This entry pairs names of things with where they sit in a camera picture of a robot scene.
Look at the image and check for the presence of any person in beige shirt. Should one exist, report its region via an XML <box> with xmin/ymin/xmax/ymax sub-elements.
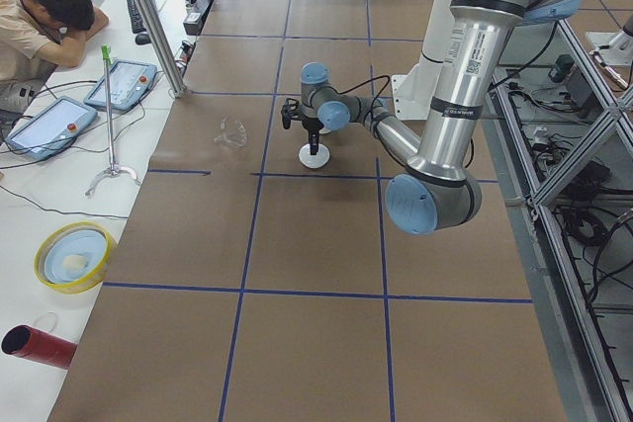
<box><xmin>1</xmin><ymin>0</ymin><xmax>109</xmax><ymax>115</ymax></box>

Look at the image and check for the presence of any metal reacher grabber green handle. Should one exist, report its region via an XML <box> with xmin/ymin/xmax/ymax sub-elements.
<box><xmin>85</xmin><ymin>44</ymin><xmax>141</xmax><ymax>198</ymax></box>

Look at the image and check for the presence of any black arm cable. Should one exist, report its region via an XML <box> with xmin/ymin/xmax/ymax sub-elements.
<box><xmin>335</xmin><ymin>73</ymin><xmax>392</xmax><ymax>107</ymax></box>

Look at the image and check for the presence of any black computer mouse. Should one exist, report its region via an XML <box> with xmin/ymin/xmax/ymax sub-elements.
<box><xmin>135</xmin><ymin>33</ymin><xmax>151</xmax><ymax>45</ymax></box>

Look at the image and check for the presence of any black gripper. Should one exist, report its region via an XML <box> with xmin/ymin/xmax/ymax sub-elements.
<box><xmin>302</xmin><ymin>118</ymin><xmax>320</xmax><ymax>155</ymax></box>

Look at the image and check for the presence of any blue teach pendant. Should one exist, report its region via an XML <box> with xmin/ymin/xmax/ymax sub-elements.
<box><xmin>83</xmin><ymin>59</ymin><xmax>157</xmax><ymax>113</ymax></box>
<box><xmin>5</xmin><ymin>96</ymin><xmax>97</xmax><ymax>160</ymax></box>

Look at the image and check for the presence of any red cardboard tube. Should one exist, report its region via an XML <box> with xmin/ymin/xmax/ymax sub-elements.
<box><xmin>1</xmin><ymin>325</ymin><xmax>77</xmax><ymax>370</ymax></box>

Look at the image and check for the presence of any aluminium frame post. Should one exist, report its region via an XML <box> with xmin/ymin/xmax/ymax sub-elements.
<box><xmin>135</xmin><ymin>0</ymin><xmax>186</xmax><ymax>98</ymax></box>

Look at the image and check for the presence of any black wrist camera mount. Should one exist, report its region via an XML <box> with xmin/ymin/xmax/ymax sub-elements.
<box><xmin>281</xmin><ymin>98</ymin><xmax>303</xmax><ymax>129</ymax></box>

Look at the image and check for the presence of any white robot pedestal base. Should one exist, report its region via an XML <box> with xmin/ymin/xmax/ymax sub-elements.
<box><xmin>392</xmin><ymin>0</ymin><xmax>454</xmax><ymax>121</ymax></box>

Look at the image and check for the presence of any near blue teach pendant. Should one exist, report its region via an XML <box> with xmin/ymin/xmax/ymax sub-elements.
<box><xmin>5</xmin><ymin>96</ymin><xmax>97</xmax><ymax>160</ymax></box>

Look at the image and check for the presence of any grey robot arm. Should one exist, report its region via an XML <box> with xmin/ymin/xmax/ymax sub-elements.
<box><xmin>281</xmin><ymin>0</ymin><xmax>581</xmax><ymax>235</ymax></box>

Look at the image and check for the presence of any yellow tape roll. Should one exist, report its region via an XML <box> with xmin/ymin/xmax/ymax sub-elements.
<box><xmin>34</xmin><ymin>221</ymin><xmax>117</xmax><ymax>295</ymax></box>

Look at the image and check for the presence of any black keyboard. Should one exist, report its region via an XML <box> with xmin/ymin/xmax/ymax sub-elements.
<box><xmin>127</xmin><ymin>0</ymin><xmax>145</xmax><ymax>34</ymax></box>

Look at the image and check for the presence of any far blue teach pendant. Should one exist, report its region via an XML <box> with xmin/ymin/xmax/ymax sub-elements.
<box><xmin>83</xmin><ymin>59</ymin><xmax>157</xmax><ymax>113</ymax></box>

